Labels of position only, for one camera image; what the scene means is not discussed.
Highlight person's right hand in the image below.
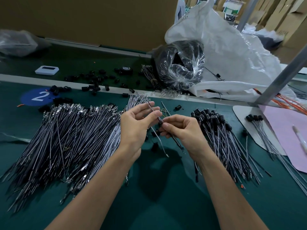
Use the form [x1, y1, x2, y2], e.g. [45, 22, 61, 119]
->
[159, 114, 213, 163]

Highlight person's left hand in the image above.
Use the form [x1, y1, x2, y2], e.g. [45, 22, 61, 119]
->
[119, 101, 163, 160]

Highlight pile of wires with black caps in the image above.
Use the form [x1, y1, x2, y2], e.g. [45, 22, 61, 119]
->
[191, 109, 272, 190]

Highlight black plastic caps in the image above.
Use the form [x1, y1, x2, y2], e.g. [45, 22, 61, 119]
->
[38, 68, 149, 113]

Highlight small bundle of capped wires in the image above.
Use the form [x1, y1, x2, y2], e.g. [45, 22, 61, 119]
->
[246, 114, 307, 195]

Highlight pile of grey wires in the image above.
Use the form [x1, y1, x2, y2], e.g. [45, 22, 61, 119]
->
[0, 95, 150, 214]

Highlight person's right forearm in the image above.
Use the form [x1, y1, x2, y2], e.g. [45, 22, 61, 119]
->
[197, 151, 269, 230]

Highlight person's left forearm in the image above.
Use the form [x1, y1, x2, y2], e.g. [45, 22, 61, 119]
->
[45, 147, 140, 230]

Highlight clear bag with black contents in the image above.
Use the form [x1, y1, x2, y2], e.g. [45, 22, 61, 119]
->
[153, 40, 205, 91]

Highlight large white plastic sack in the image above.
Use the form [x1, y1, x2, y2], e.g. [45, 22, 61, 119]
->
[164, 0, 307, 104]

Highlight pink paper sheet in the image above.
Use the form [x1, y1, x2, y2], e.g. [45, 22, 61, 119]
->
[259, 105, 307, 173]

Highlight blue round number sticker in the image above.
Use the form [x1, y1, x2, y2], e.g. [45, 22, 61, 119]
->
[20, 88, 56, 107]

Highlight small white timer device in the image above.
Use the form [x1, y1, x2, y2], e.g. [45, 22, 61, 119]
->
[35, 65, 59, 76]

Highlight white pen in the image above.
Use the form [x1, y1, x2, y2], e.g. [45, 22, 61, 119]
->
[293, 125, 307, 154]

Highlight brown cardboard panel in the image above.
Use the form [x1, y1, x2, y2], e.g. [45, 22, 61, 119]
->
[0, 0, 179, 52]

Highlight clear plastic strip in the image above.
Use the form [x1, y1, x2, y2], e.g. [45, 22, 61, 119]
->
[0, 133, 32, 143]

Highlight crumpled clear plastic bag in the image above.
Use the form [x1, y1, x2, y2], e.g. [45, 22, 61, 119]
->
[0, 29, 51, 57]

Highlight stack of cardboard boxes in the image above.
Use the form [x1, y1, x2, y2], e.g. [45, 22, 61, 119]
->
[261, 0, 307, 63]

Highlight bundle of orange wires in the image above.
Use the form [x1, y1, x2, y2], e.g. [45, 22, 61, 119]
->
[254, 88, 307, 115]

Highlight grey metal frame post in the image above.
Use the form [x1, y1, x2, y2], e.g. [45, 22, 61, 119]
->
[253, 45, 307, 106]
[236, 0, 261, 32]

